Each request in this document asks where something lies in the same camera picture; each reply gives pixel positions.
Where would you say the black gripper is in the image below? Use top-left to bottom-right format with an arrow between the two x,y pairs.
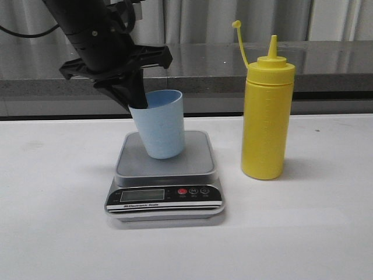
59,27 -> 173,111

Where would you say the light blue plastic cup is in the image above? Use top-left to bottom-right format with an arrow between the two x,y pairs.
129,89 -> 185,159

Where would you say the yellow squeeze bottle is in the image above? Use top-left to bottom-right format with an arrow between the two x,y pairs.
232,20 -> 295,180

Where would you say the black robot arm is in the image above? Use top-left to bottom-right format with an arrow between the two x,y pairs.
44,1 -> 173,109

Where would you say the silver digital kitchen scale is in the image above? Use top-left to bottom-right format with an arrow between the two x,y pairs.
105,131 -> 226,222

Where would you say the grey curtain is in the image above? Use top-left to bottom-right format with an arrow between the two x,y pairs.
0,0 -> 373,46

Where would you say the grey stone countertop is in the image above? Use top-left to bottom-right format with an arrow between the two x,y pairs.
1,41 -> 372,120

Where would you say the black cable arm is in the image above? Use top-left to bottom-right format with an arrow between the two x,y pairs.
0,24 -> 61,39

